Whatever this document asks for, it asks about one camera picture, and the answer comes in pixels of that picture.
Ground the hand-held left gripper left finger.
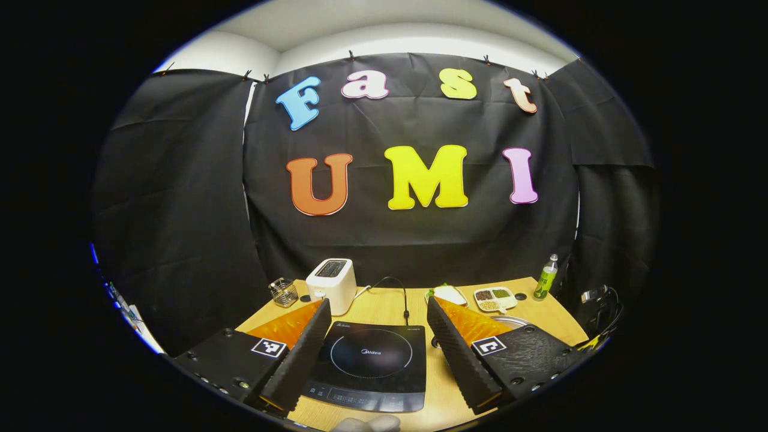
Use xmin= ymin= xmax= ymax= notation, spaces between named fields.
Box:
xmin=173 ymin=298 xmax=332 ymax=415

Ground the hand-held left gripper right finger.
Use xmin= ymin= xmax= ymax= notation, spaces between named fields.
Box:
xmin=426 ymin=295 xmax=586 ymax=416

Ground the black induction cooktop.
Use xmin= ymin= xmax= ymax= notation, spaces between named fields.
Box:
xmin=300 ymin=321 xmax=428 ymax=413

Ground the white rectangular plate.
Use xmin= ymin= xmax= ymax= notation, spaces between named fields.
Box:
xmin=425 ymin=284 xmax=469 ymax=308

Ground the white toaster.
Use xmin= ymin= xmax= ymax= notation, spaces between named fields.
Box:
xmin=305 ymin=258 xmax=358 ymax=317

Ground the white divided tray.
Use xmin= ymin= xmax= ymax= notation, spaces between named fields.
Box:
xmin=473 ymin=286 xmax=518 ymax=314

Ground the green label drink bottle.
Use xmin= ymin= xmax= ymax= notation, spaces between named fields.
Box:
xmin=533 ymin=254 xmax=559 ymax=301

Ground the black backdrop cloth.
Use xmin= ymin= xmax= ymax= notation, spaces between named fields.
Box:
xmin=93 ymin=53 xmax=661 ymax=355

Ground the small metal wire rack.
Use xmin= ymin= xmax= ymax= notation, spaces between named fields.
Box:
xmin=268 ymin=278 xmax=299 ymax=308

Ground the black power cable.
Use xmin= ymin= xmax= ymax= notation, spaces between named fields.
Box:
xmin=367 ymin=276 xmax=412 ymax=326

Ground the black device with cables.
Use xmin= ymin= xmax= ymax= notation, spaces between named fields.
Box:
xmin=579 ymin=285 xmax=625 ymax=340

